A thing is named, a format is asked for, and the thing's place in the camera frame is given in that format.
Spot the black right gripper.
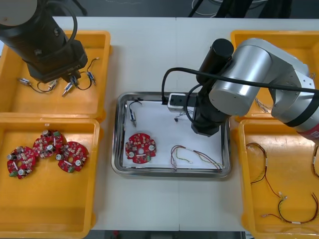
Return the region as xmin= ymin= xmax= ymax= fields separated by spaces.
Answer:
xmin=191 ymin=86 xmax=230 ymax=137

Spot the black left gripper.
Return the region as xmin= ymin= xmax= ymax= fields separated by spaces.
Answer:
xmin=26 ymin=39 xmax=88 ymax=86

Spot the blue label metal solenoid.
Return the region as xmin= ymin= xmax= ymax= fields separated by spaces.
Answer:
xmin=70 ymin=74 xmax=94 ymax=91
xmin=128 ymin=98 xmax=143 ymax=128

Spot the red green-yellow wire harness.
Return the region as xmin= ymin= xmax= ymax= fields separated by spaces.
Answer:
xmin=170 ymin=144 xmax=224 ymax=173
xmin=261 ymin=191 xmax=319 ymax=224
xmin=245 ymin=143 xmax=289 ymax=200
xmin=312 ymin=145 xmax=319 ymax=178

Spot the round red circuit board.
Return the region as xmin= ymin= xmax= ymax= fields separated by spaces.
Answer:
xmin=125 ymin=132 xmax=158 ymax=164
xmin=32 ymin=129 xmax=63 ymax=159
xmin=6 ymin=146 xmax=37 ymax=179
xmin=55 ymin=141 xmax=90 ymax=174

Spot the yellow-orange plastic bin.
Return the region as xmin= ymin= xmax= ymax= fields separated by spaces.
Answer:
xmin=0 ymin=117 xmax=104 ymax=239
xmin=0 ymin=29 xmax=113 ymax=122
xmin=229 ymin=29 xmax=319 ymax=122
xmin=234 ymin=117 xmax=319 ymax=237

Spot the white paper sheet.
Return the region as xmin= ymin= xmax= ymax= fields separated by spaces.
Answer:
xmin=122 ymin=99 xmax=224 ymax=170

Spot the pile of metal solenoids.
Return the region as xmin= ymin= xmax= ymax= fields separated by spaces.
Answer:
xmin=16 ymin=57 xmax=100 ymax=98

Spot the black stand leg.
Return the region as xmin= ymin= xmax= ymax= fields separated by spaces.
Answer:
xmin=71 ymin=0 xmax=88 ymax=16

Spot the steel tray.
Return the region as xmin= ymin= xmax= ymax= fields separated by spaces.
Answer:
xmin=111 ymin=91 xmax=234 ymax=178

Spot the black tripod stand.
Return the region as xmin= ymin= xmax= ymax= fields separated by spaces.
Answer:
xmin=187 ymin=0 xmax=222 ymax=18

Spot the white floor cable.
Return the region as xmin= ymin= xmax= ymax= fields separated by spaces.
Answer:
xmin=191 ymin=0 xmax=223 ymax=18

